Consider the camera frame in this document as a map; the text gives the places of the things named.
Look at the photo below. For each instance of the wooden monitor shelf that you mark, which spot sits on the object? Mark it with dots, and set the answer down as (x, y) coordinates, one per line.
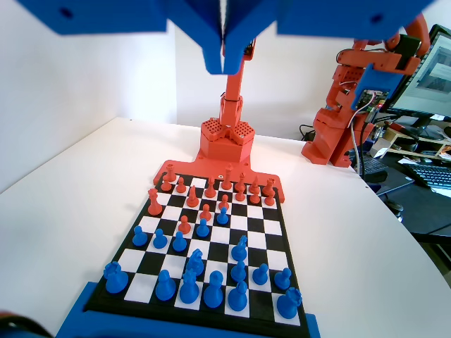
(423, 144)

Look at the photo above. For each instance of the blue chess bishop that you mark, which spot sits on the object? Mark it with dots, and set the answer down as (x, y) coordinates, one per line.
(165, 287)
(237, 299)

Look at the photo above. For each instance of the black keyboard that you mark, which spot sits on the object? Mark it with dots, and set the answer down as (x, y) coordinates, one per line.
(433, 174)
(370, 164)

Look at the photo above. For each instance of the blue chess pawn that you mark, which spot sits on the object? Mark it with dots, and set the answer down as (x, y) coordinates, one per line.
(238, 272)
(283, 279)
(202, 228)
(179, 242)
(159, 239)
(140, 236)
(260, 275)
(222, 215)

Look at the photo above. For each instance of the blue base plate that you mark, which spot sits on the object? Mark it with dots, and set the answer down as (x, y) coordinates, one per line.
(105, 327)

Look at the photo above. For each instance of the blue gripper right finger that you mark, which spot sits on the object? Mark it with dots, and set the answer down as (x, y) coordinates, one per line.
(246, 21)

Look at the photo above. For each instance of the set of red chess pieces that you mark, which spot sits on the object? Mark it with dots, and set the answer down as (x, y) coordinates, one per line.
(260, 174)

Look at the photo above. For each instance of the orange chess bishop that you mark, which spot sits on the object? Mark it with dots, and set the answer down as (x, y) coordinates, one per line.
(210, 188)
(241, 180)

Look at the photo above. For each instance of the black desk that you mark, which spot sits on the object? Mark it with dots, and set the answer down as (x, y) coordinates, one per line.
(430, 211)

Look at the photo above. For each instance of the orange chess rook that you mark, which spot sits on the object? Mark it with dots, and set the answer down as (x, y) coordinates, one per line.
(171, 172)
(269, 185)

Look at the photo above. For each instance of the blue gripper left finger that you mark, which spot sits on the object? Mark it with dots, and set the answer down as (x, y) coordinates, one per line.
(197, 21)

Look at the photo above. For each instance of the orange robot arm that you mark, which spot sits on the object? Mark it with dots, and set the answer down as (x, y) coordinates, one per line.
(225, 148)

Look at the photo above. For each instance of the orange chess pawn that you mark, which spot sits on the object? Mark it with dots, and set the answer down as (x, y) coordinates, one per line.
(223, 201)
(184, 225)
(240, 195)
(204, 213)
(180, 185)
(269, 200)
(254, 198)
(166, 184)

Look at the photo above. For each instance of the black computer monitor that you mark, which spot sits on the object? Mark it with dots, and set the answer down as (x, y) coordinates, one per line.
(433, 70)

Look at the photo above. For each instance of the blue chess queen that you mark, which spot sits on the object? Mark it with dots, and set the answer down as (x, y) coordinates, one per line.
(189, 292)

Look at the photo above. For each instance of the black white chessboard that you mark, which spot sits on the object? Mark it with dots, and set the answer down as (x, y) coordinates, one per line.
(239, 225)

